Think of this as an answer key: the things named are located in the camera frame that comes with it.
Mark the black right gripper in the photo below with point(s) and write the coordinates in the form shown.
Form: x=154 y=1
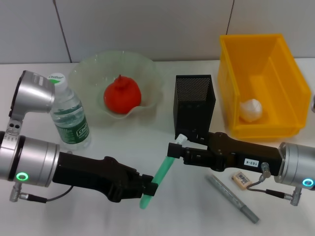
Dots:
x=231 y=153

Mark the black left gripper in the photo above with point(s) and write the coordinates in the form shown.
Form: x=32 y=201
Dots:
x=93 y=174

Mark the green white pen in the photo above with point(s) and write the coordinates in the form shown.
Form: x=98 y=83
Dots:
x=165 y=169

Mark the beige eraser with barcode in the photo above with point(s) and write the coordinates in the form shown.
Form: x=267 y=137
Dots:
x=242 y=180

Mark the grey marker pen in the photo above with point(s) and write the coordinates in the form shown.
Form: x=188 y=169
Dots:
x=229 y=196

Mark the white paper ball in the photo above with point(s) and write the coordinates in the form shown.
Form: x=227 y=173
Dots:
x=251 y=109

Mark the orange fruit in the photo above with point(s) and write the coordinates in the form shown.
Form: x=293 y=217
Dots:
x=123 y=97

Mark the clear green-label water bottle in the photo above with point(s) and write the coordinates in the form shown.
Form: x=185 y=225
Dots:
x=69 y=115

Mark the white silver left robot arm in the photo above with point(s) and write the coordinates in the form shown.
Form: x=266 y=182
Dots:
x=34 y=162

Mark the black mesh pen holder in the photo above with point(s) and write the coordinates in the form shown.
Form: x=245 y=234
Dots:
x=192 y=105

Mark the green glass fruit plate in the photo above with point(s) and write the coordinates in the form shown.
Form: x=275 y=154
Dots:
x=137 y=71

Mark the yellow plastic bin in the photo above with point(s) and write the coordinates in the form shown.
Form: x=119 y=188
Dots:
x=270 y=73

